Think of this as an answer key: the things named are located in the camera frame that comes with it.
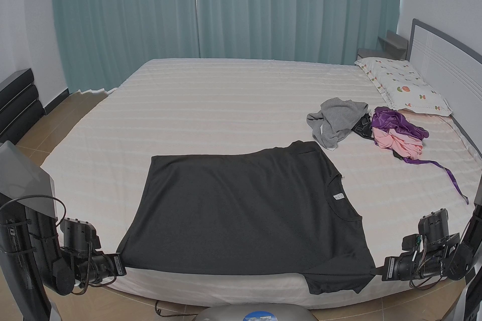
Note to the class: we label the pink garment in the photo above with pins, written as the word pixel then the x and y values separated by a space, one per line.
pixel 393 142

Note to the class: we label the black chest of drawers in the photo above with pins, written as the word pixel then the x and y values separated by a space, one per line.
pixel 17 101

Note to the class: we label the bed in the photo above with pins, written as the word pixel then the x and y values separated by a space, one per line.
pixel 226 105

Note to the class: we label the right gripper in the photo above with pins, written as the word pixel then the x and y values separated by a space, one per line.
pixel 388 268

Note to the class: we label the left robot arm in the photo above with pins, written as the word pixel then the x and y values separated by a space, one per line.
pixel 22 176

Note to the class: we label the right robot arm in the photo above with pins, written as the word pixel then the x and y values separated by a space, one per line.
pixel 433 223

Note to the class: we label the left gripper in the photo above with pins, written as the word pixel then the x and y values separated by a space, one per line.
pixel 118 265

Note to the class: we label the black shiny garment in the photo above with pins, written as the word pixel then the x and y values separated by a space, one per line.
pixel 363 128

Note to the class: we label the purple satin garment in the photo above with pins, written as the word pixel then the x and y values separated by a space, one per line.
pixel 391 122

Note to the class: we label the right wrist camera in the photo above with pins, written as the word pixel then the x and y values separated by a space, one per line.
pixel 409 242

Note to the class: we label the blue-green curtain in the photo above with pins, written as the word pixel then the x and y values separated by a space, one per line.
pixel 293 3
pixel 124 11

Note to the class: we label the white printed pillow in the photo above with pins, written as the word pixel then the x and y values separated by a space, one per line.
pixel 405 84

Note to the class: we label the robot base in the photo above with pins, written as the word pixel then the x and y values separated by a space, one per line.
pixel 226 314

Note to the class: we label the black T-shirt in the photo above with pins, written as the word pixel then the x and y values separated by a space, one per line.
pixel 241 214

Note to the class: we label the grey bedside table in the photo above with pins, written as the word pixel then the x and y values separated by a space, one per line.
pixel 393 40

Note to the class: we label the grey garment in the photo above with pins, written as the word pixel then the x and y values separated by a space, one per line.
pixel 337 120

